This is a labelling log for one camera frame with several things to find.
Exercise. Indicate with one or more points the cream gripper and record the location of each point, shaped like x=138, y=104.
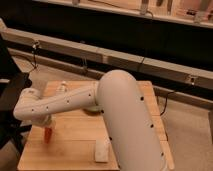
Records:
x=50, y=123

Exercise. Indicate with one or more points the orange red pepper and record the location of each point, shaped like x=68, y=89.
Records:
x=47, y=134

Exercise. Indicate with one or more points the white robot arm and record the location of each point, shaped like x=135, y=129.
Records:
x=125, y=113

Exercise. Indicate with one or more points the white plastic bottle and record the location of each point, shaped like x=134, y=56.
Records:
x=62, y=88

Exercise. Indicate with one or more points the green bowl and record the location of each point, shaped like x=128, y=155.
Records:
x=92, y=110

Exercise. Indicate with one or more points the black chair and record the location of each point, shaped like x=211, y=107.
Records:
x=10, y=127

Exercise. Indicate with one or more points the white sponge block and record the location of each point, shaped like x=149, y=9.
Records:
x=102, y=151

